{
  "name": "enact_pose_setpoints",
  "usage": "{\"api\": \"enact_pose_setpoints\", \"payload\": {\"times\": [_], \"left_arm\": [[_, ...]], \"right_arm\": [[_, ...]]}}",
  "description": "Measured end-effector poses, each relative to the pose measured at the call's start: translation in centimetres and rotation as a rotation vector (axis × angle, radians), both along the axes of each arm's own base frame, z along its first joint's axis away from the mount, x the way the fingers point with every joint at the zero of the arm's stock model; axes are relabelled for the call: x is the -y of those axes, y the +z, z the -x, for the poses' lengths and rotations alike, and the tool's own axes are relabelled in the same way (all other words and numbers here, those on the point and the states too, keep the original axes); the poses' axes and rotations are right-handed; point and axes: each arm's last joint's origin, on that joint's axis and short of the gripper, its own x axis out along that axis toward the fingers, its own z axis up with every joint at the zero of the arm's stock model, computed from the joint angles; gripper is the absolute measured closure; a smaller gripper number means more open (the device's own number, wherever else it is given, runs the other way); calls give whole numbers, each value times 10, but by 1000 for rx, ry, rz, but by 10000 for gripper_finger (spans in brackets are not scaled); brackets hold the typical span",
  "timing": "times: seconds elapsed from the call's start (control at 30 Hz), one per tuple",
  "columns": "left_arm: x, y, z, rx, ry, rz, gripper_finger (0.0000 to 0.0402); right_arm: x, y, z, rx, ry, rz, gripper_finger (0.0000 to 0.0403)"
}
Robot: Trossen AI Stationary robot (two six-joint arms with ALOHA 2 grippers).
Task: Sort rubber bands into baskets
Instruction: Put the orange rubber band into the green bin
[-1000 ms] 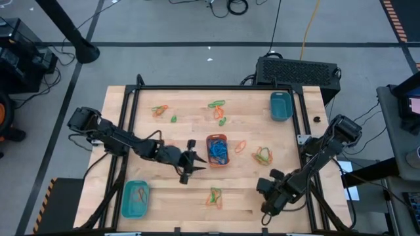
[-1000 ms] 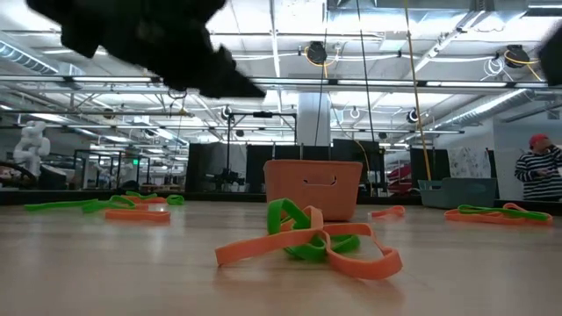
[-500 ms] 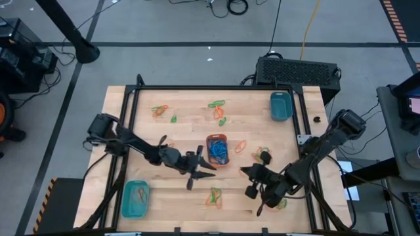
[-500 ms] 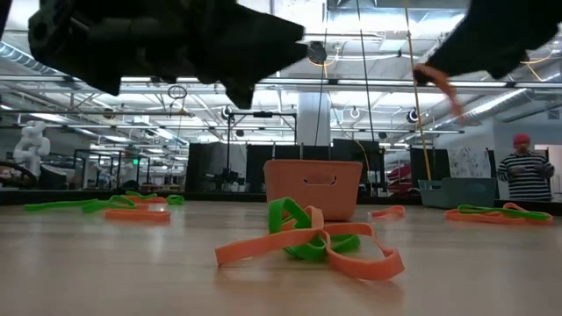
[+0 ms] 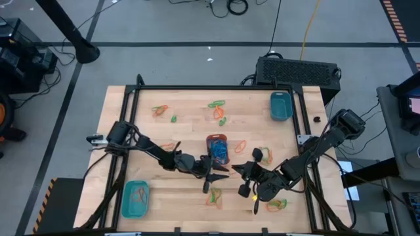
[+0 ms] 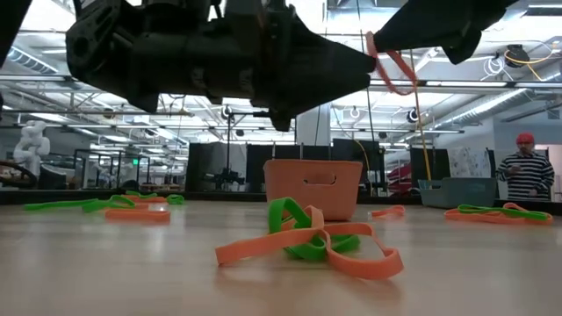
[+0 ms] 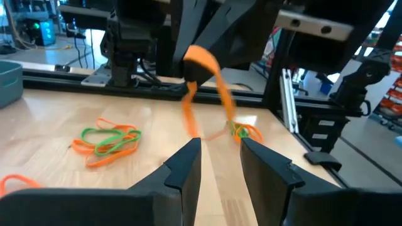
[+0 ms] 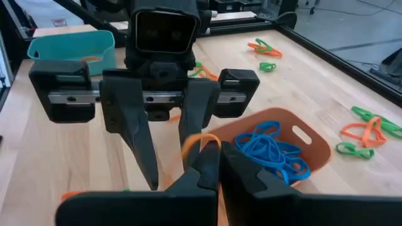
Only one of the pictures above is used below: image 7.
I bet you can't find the red parts shelf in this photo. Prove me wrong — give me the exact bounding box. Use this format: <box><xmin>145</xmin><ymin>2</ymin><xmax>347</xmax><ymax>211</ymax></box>
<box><xmin>373</xmin><ymin>34</ymin><xmax>402</xmax><ymax>126</ymax></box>

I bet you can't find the black drawer cabinet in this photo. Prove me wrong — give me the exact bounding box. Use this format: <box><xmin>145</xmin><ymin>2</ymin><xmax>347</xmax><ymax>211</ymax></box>
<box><xmin>298</xmin><ymin>114</ymin><xmax>350</xmax><ymax>155</ymax></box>

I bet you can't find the grey-blue plastic basket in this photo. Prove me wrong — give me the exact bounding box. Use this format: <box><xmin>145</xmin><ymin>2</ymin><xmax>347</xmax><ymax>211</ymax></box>
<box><xmin>0</xmin><ymin>60</ymin><xmax>24</xmax><ymax>110</ymax></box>

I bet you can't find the black frame bracket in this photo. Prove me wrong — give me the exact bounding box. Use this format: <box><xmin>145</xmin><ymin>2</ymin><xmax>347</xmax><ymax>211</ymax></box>
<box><xmin>303</xmin><ymin>151</ymin><xmax>343</xmax><ymax>173</ymax></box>

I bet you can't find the black clamp mount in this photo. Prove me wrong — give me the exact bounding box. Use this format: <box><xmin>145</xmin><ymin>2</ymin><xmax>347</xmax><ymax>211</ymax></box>
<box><xmin>329</xmin><ymin>50</ymin><xmax>394</xmax><ymax>117</ymax></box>

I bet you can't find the silver aluminium post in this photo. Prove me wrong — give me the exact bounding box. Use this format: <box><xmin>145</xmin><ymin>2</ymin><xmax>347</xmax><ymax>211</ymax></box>
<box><xmin>280</xmin><ymin>68</ymin><xmax>300</xmax><ymax>134</ymax></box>

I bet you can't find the orange rubber band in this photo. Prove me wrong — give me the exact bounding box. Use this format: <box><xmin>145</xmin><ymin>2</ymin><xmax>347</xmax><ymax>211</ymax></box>
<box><xmin>234</xmin><ymin>122</ymin><xmax>264</xmax><ymax>145</ymax></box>
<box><xmin>181</xmin><ymin>45</ymin><xmax>237</xmax><ymax>141</ymax></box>
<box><xmin>70</xmin><ymin>137</ymin><xmax>142</xmax><ymax>168</ymax></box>
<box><xmin>95</xmin><ymin>117</ymin><xmax>139</xmax><ymax>134</ymax></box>
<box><xmin>0</xmin><ymin>173</ymin><xmax>42</xmax><ymax>198</ymax></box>

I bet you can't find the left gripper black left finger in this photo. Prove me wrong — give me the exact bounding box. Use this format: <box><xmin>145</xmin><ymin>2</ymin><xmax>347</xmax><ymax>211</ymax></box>
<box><xmin>0</xmin><ymin>137</ymin><xmax>202</xmax><ymax>226</ymax></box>

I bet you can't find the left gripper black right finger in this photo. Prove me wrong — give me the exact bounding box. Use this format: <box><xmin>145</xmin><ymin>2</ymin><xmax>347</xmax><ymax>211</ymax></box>
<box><xmin>239</xmin><ymin>137</ymin><xmax>402</xmax><ymax>226</ymax></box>

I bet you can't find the computer with glowing lights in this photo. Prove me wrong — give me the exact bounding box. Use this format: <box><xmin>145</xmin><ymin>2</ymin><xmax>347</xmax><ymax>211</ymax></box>
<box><xmin>19</xmin><ymin>17</ymin><xmax>58</xmax><ymax>48</ymax></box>

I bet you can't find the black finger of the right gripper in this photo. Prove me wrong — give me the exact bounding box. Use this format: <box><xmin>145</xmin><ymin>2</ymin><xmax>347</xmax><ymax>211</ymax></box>
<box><xmin>171</xmin><ymin>0</ymin><xmax>218</xmax><ymax>83</ymax></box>
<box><xmin>200</xmin><ymin>0</ymin><xmax>286</xmax><ymax>71</ymax></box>

